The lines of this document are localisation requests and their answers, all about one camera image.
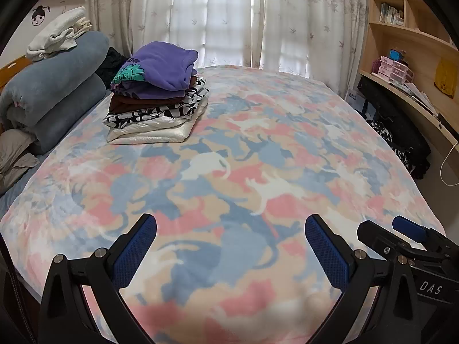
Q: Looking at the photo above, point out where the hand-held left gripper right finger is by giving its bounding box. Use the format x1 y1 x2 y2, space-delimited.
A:
304 214 425 344

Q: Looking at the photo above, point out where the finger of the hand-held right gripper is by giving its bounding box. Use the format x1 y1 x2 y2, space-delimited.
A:
357 220 418 260
392 216 450 255

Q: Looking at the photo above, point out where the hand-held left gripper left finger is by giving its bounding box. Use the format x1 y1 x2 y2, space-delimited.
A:
38 213 158 344

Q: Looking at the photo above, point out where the purple zip hoodie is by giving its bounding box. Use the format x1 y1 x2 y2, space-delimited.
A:
109 41 199 100

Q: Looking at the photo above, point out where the pile of white clothes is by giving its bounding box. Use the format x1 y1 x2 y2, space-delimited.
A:
26 6 93 62

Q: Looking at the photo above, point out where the black white patterned cloth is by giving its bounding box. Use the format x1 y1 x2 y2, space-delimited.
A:
369 120 418 174

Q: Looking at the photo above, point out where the black case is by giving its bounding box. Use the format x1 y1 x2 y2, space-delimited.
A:
357 76 431 180

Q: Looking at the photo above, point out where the black flat device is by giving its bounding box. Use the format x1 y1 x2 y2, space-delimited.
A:
437 112 455 133

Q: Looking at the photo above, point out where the pastel cat print blanket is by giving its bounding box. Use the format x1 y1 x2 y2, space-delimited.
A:
0 65 447 344

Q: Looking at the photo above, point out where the stack of papers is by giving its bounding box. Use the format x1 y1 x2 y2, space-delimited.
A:
389 81 438 113

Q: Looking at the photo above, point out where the black white patterned folded garment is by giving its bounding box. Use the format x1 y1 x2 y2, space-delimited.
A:
103 79 209 130

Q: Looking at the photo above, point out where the white labelled box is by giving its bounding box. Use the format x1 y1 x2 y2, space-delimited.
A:
346 88 366 110

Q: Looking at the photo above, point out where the brown folded garment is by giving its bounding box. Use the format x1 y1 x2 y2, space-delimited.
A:
108 75 201 113

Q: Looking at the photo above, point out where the grey crumpled cloth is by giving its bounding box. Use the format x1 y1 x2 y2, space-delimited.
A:
0 129 39 196

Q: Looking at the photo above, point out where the yellow cloth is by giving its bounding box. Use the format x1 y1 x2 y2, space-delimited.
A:
434 59 459 95

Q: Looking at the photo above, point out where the pink drawer organizer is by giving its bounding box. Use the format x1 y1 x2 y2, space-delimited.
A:
378 55 415 85

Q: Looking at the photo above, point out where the blue-grey rolled duvet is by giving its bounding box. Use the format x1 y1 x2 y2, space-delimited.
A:
0 30 110 155

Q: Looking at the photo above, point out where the wooden bookshelf desk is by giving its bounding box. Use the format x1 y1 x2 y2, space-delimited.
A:
359 0 459 158

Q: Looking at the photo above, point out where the dark crumpled garment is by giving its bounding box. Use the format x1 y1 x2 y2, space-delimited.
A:
95 46 130 86

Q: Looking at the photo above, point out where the row of books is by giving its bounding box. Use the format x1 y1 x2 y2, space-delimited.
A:
379 3 405 26

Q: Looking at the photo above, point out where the wooden headboard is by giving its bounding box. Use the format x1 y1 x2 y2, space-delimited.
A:
0 55 33 92

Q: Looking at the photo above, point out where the white floral curtain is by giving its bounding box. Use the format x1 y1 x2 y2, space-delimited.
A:
88 0 264 69
258 0 370 92

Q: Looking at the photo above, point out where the white cable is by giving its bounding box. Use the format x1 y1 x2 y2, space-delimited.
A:
440 141 459 187

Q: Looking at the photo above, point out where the face wall sticker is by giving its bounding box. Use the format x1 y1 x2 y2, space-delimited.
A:
32 5 49 27

